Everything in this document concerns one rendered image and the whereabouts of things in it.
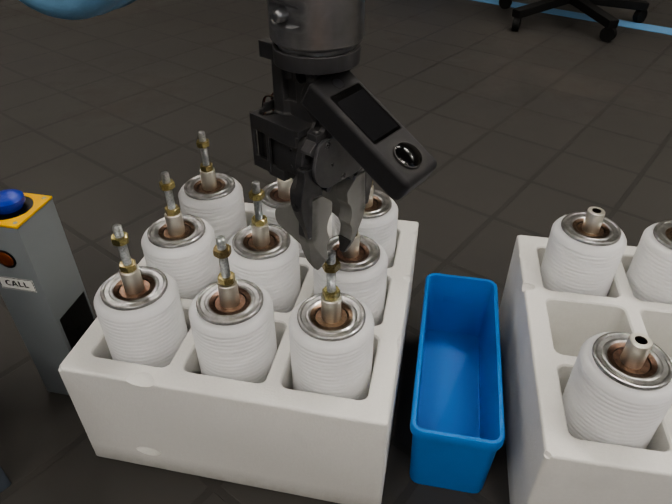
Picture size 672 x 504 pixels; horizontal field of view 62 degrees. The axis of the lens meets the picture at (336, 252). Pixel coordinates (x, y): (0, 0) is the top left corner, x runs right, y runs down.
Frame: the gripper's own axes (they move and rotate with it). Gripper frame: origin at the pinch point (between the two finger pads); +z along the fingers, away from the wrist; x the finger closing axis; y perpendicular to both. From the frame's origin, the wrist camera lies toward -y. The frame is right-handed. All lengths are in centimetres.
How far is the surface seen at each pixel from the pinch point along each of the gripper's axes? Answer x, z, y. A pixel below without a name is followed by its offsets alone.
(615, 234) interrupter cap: -36.4, 9.1, -16.7
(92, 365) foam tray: 19.5, 16.4, 20.8
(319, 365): 4.2, 12.3, -1.4
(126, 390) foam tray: 18.3, 18.3, 16.3
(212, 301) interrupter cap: 7.5, 9.1, 12.2
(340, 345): 2.4, 9.5, -2.8
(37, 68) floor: -41, 34, 179
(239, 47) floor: -104, 34, 145
